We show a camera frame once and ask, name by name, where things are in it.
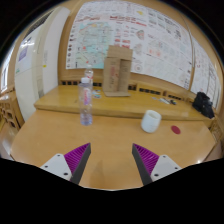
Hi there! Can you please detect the wooden chair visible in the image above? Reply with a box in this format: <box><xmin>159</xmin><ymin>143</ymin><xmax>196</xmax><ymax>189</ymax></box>
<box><xmin>210</xmin><ymin>118</ymin><xmax>224</xmax><ymax>149</ymax></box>
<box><xmin>0</xmin><ymin>91</ymin><xmax>25</xmax><ymax>132</ymax></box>

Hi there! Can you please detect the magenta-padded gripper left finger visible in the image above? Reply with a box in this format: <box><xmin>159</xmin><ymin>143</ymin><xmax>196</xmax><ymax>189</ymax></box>
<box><xmin>39</xmin><ymin>142</ymin><xmax>92</xmax><ymax>185</ymax></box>

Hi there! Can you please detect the folded brown cardboard box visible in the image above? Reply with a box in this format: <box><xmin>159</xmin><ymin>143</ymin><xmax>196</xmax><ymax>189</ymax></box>
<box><xmin>101</xmin><ymin>45</ymin><xmax>134</xmax><ymax>98</ymax></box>

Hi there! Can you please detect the large wall poster with map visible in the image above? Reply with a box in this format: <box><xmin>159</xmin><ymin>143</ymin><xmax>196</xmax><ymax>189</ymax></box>
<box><xmin>65</xmin><ymin>0</ymin><xmax>194</xmax><ymax>90</ymax></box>

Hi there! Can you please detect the small clear red-labelled bottle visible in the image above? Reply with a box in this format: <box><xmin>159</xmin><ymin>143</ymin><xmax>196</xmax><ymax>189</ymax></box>
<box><xmin>84</xmin><ymin>64</ymin><xmax>95</xmax><ymax>82</ymax></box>

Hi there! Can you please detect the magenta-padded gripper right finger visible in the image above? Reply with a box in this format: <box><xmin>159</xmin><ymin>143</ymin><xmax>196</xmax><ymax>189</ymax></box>
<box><xmin>131</xmin><ymin>143</ymin><xmax>183</xmax><ymax>187</ymax></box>

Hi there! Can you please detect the black bag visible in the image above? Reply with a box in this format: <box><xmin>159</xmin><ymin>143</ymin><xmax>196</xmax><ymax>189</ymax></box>
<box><xmin>192</xmin><ymin>91</ymin><xmax>216</xmax><ymax>120</ymax></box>

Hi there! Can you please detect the clear white-capped water bottle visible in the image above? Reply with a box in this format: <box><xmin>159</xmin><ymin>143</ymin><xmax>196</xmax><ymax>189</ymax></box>
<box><xmin>78</xmin><ymin>77</ymin><xmax>94</xmax><ymax>127</ymax></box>

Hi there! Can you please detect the white mug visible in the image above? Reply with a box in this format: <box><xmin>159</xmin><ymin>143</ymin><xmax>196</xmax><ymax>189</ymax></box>
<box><xmin>140</xmin><ymin>109</ymin><xmax>163</xmax><ymax>134</ymax></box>

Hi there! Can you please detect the flat round red coaster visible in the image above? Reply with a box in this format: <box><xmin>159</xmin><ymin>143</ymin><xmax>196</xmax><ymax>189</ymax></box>
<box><xmin>170</xmin><ymin>124</ymin><xmax>182</xmax><ymax>135</ymax></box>

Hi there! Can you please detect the large white diagram wall poster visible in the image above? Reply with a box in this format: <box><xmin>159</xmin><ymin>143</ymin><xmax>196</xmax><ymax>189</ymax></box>
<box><xmin>190</xmin><ymin>36</ymin><xmax>223</xmax><ymax>109</ymax></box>

